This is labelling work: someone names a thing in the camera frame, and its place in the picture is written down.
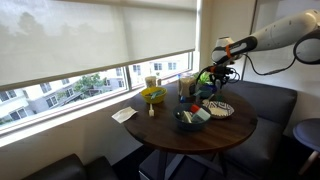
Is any round blue stool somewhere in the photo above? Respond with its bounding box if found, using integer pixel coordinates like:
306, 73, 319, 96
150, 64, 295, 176
293, 118, 320, 175

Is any roller window blind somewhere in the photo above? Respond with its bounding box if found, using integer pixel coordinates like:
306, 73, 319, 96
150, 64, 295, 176
0, 0, 197, 90

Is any dark armchair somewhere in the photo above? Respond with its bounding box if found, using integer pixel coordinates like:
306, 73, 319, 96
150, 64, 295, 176
22, 154, 119, 180

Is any yellow bowl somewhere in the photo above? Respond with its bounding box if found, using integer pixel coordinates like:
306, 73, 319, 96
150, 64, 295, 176
140, 87, 167, 104

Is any grey upholstered bench seat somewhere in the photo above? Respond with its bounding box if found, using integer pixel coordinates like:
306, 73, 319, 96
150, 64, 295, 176
140, 81, 297, 180

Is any small glass jar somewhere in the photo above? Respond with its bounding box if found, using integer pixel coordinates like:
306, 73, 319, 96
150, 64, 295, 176
145, 76, 157, 88

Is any white paper napkin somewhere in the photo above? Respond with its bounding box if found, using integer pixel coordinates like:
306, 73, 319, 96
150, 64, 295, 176
112, 107, 136, 123

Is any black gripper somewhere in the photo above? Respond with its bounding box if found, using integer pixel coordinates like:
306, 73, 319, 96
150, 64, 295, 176
209, 65, 233, 86

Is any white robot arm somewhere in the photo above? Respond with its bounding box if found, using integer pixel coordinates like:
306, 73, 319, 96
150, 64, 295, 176
205, 9, 320, 85

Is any round wooden table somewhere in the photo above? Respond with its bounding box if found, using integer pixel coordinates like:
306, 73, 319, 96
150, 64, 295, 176
124, 83, 257, 154

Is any blue white patterned bowl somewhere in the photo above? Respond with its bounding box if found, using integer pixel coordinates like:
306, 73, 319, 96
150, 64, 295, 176
202, 100, 234, 119

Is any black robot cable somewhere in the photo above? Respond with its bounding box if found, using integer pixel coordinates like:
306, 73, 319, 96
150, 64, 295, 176
243, 53, 298, 77

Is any small white spoon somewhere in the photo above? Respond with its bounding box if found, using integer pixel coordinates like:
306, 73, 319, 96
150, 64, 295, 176
149, 104, 155, 117

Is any dark blue bowl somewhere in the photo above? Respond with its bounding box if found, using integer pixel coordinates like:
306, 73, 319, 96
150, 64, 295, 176
173, 103, 211, 131

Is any glass container with grains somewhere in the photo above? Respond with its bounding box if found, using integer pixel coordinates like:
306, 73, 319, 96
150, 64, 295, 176
178, 76, 195, 97

